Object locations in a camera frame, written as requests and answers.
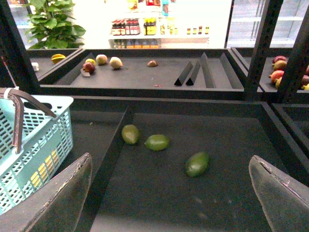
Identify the green potted plant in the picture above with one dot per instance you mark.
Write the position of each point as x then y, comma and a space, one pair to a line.
53, 26

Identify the yellow mango front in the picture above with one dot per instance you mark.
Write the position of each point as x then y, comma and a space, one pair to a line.
46, 170

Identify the light teal plastic basket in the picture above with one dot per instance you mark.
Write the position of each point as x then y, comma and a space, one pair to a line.
41, 134

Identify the bottle row on shelf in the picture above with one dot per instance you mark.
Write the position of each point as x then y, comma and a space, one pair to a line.
125, 27

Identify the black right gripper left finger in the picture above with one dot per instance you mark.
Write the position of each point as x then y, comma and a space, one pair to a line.
57, 206

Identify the black fruit display tray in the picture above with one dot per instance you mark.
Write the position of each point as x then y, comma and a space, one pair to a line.
135, 189

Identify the black triangular divider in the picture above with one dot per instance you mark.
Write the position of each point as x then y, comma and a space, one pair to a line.
184, 74

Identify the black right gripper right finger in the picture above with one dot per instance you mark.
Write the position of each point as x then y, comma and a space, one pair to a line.
284, 200

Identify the brown basket handle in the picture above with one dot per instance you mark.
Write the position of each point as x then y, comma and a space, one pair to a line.
15, 95

